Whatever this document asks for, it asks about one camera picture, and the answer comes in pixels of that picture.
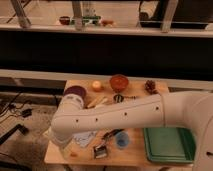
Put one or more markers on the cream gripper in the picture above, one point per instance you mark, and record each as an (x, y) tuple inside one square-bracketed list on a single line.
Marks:
[(66, 151)]

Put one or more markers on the red chili pepper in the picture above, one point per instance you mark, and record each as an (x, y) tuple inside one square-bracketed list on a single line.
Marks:
[(73, 154)]

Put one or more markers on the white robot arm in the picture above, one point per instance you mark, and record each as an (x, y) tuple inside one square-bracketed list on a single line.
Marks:
[(189, 109)]

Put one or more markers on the blue plastic cup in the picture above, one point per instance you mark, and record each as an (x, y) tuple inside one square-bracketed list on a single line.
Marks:
[(122, 140)]

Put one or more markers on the metal measuring cup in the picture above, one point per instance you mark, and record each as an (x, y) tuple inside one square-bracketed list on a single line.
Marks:
[(118, 98)]

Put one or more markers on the light blue cloth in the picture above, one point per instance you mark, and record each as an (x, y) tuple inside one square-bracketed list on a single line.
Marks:
[(83, 139)]

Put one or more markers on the black stand leg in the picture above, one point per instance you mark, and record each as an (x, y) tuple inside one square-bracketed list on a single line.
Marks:
[(24, 130)]

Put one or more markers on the wooden table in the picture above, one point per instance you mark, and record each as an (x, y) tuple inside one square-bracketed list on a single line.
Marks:
[(134, 155)]

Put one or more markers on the purple bowl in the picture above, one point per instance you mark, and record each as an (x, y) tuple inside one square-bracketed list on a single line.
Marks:
[(77, 90)]

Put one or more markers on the beige wooden stick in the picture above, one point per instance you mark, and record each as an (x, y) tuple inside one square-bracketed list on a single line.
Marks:
[(98, 100)]

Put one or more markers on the yellow round fruit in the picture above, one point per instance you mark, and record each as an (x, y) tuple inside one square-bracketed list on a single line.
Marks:
[(97, 86)]

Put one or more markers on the orange bowl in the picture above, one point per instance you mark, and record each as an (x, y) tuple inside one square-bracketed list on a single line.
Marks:
[(119, 82)]

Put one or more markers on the green plastic tray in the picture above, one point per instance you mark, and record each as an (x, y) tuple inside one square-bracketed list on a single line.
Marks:
[(169, 145)]

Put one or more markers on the dark red background bowl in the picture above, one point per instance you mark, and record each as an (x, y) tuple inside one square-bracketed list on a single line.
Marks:
[(64, 20)]

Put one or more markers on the green background object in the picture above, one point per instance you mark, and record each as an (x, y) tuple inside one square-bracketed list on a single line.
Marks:
[(87, 20)]

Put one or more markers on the orange background object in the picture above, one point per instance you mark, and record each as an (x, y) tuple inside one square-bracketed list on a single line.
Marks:
[(107, 23)]

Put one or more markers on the black handled brush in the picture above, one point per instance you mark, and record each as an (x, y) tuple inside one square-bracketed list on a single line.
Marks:
[(100, 150)]

